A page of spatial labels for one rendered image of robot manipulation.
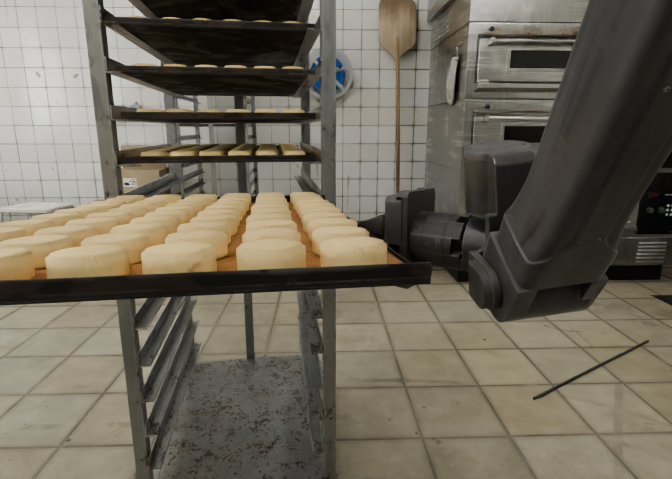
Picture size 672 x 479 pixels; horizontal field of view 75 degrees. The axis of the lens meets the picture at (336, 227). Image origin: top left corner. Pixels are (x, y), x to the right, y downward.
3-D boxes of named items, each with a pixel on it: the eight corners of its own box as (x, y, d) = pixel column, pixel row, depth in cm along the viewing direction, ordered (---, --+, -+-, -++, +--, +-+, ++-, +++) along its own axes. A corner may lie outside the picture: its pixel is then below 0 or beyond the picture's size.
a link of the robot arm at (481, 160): (485, 319, 34) (595, 303, 34) (483, 175, 30) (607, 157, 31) (441, 258, 46) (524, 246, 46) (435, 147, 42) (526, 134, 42)
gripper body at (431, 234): (420, 186, 50) (485, 190, 46) (417, 273, 52) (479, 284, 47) (391, 191, 45) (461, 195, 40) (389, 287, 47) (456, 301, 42)
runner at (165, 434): (161, 468, 105) (160, 457, 104) (149, 469, 104) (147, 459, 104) (201, 342, 167) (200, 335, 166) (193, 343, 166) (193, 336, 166)
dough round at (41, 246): (4, 275, 32) (1, 248, 31) (-5, 264, 35) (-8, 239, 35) (81, 263, 35) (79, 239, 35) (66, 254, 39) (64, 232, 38)
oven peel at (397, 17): (378, 255, 362) (379, -4, 343) (377, 254, 366) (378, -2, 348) (414, 255, 363) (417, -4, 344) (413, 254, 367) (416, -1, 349)
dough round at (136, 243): (156, 262, 35) (155, 238, 35) (85, 271, 32) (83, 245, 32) (144, 252, 39) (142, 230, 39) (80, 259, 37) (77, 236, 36)
